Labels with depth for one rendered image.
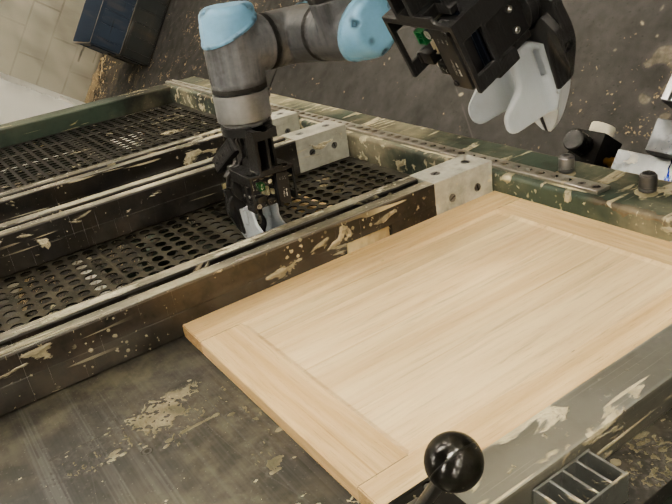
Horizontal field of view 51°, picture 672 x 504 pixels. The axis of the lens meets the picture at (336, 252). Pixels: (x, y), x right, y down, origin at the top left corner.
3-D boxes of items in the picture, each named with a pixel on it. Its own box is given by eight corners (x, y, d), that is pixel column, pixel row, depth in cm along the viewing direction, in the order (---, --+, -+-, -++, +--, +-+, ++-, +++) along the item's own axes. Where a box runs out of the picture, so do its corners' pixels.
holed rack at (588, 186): (610, 188, 102) (610, 185, 102) (597, 195, 101) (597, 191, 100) (173, 80, 230) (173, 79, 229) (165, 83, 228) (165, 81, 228)
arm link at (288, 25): (362, 53, 96) (297, 71, 90) (315, 55, 104) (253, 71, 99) (352, -8, 93) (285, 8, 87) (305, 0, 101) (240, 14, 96)
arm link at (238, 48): (270, -2, 89) (212, 11, 84) (284, 84, 94) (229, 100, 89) (239, -2, 95) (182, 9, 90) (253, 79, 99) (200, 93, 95)
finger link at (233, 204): (236, 237, 102) (224, 181, 98) (231, 234, 103) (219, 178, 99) (263, 226, 104) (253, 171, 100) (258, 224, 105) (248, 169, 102)
